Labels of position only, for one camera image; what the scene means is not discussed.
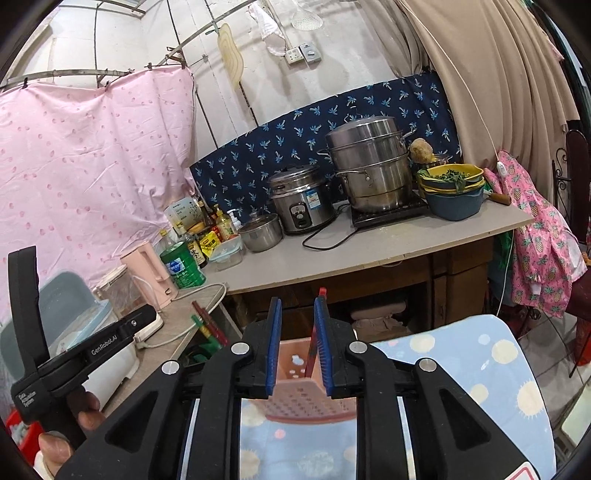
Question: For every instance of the dark wooden chair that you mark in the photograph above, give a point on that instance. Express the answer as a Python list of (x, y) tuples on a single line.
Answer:
[(575, 184)]

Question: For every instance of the white pump bottle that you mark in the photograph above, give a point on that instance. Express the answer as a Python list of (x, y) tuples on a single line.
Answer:
[(234, 221)]

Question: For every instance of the navy leaf print cloth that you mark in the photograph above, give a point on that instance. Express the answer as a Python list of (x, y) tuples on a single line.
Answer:
[(277, 138)]

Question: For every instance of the red and green chopsticks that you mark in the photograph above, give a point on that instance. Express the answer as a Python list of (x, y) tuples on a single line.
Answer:
[(210, 323)]

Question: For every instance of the blue plastic basin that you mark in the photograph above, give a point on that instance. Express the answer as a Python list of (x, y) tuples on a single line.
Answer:
[(455, 207)]

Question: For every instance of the wooden side shelf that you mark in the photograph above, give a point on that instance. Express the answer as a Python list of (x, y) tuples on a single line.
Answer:
[(180, 318)]

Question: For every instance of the glass jar white lid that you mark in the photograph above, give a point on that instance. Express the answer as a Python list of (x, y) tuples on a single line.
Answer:
[(115, 290)]

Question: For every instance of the black induction cooktop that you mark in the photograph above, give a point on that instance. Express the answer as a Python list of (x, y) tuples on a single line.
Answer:
[(392, 217)]

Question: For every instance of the yellow bowl with greens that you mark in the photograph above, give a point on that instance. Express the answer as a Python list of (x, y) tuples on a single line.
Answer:
[(450, 177)]

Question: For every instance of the blue planet print tablecloth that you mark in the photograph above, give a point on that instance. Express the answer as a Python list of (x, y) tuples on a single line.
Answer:
[(461, 369)]

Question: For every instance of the clear food container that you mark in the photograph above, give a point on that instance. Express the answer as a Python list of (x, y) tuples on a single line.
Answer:
[(228, 256)]

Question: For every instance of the white dish rack grey lid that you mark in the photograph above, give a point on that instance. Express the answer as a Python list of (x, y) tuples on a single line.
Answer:
[(111, 364)]

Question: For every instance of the grey kitchen countertop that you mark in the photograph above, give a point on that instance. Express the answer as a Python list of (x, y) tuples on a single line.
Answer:
[(369, 249)]

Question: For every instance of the pink perforated utensil basket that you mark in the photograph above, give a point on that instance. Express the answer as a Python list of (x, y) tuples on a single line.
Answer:
[(295, 401)]

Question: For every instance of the silver rice cooker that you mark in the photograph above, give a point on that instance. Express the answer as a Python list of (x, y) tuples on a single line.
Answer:
[(300, 203)]

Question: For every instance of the white power strip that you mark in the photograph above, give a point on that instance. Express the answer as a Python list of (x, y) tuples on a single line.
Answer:
[(150, 328)]

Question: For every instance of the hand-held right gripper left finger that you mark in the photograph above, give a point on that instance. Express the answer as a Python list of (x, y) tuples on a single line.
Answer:
[(275, 341)]

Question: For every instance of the brown loofah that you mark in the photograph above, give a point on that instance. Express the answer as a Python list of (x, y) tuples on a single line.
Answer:
[(421, 150)]

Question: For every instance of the hanging yellow cutting board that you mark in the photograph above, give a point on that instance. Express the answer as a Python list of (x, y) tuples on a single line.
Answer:
[(231, 55)]

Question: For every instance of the beige curtain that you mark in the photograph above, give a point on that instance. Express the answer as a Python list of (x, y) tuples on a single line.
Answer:
[(498, 83)]

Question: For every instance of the hanging strainer ladle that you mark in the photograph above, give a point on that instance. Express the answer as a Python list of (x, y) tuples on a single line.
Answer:
[(307, 18)]

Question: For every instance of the yellow oil bottle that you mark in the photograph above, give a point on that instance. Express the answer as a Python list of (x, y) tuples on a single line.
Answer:
[(224, 226)]

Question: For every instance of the metal curtain rail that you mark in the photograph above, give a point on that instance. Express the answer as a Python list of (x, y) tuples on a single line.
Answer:
[(69, 74)]

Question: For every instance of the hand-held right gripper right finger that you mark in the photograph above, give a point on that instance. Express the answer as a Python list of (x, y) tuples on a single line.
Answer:
[(323, 341)]

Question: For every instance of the white green carton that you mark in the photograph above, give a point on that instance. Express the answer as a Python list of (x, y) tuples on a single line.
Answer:
[(184, 214)]

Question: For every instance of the small steel pot with lid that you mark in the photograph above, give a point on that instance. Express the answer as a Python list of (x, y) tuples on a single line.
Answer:
[(261, 235)]

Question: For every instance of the person's left hand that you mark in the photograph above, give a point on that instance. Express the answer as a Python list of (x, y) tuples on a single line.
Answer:
[(90, 410)]

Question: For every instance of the bright red twisted chopstick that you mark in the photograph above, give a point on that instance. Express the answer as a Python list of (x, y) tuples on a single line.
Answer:
[(315, 341)]

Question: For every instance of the hanging white cloth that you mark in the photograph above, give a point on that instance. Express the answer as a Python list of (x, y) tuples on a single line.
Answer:
[(270, 27)]

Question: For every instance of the pink dotted curtain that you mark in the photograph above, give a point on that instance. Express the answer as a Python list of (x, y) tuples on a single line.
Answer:
[(92, 161)]

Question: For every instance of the green chopstick gold band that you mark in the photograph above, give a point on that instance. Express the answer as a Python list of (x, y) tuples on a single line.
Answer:
[(196, 322)]

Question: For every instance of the pink electric kettle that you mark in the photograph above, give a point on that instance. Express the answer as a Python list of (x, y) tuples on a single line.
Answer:
[(150, 277)]

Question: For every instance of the yellow seasoning packet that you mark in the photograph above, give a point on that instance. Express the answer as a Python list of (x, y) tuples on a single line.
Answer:
[(211, 243)]

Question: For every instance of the green can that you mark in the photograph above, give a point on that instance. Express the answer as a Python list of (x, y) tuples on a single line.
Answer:
[(182, 267)]

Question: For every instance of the wall socket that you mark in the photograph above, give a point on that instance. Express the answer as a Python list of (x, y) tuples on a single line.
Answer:
[(304, 54)]

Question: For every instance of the red plastic box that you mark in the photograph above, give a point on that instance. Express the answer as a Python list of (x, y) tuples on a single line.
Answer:
[(23, 438)]

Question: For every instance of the steel steamer pot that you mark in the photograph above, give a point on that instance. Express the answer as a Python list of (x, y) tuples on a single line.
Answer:
[(369, 161)]

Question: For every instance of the pink pineapple print garment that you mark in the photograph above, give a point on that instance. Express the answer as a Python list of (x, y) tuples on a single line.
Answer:
[(545, 240)]

